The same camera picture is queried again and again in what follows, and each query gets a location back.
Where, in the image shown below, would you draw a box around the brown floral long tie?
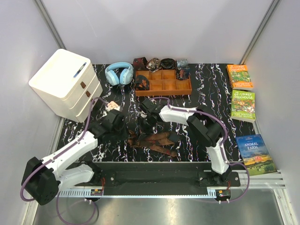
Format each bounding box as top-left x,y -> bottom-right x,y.
127,130 -> 180,157

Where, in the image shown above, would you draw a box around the aluminium front rail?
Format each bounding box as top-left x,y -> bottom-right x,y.
30,170 -> 291,200

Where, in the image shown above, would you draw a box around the pink cube power adapter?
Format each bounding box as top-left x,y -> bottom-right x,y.
107,101 -> 117,106

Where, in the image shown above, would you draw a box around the white three-drawer cabinet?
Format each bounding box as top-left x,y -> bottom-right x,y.
29,49 -> 103,123

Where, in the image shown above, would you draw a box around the orange compartment tray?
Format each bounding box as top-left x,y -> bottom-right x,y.
134,70 -> 192,97

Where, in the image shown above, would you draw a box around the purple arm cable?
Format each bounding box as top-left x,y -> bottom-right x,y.
20,97 -> 108,224
150,96 -> 250,204

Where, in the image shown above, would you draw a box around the black orange-leaf rolled tie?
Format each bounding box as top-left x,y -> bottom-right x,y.
135,75 -> 150,90

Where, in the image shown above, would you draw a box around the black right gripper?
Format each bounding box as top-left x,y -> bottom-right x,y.
136,114 -> 156,142

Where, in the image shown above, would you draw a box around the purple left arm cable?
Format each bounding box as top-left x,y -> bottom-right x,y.
20,97 -> 108,224

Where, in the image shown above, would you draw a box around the orange treehouse book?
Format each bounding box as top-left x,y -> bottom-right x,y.
226,64 -> 253,90

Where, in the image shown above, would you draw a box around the blue Animal Farm book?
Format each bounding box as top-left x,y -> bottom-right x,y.
236,134 -> 277,176

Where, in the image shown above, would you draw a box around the dark red rolled tie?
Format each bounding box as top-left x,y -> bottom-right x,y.
133,57 -> 148,71

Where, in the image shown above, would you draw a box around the light blue headphones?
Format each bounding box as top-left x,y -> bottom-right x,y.
105,62 -> 134,86

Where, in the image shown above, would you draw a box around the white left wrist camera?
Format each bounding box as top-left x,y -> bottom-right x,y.
105,105 -> 120,112

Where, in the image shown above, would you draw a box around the grey blue rolled tie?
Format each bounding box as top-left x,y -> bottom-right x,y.
176,59 -> 188,68

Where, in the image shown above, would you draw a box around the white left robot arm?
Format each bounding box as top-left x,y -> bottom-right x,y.
21,109 -> 128,205

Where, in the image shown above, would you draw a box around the brown patterned rolled tie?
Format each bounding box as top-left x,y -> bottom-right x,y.
146,58 -> 162,73

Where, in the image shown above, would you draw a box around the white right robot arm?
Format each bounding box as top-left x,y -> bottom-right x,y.
138,99 -> 230,186

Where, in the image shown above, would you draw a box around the blue pen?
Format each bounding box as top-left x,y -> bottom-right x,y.
73,62 -> 87,78

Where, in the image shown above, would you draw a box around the green treehouse book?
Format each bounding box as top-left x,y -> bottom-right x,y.
231,90 -> 256,123

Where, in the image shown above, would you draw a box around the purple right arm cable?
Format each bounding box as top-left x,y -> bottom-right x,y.
150,96 -> 250,204

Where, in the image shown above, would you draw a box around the black marble pattern mat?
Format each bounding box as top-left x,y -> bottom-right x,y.
54,63 -> 256,163

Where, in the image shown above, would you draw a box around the dark floral rolled tie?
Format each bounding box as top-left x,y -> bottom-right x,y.
176,67 -> 190,80

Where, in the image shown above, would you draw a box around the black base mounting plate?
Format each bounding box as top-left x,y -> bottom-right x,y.
80,162 -> 241,198

